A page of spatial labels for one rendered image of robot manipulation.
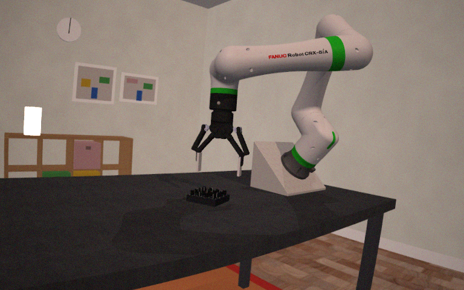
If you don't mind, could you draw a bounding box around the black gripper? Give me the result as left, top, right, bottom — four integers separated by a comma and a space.
192, 111, 250, 176

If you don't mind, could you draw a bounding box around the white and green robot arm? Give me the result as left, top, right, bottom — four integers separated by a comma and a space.
209, 14, 373, 179

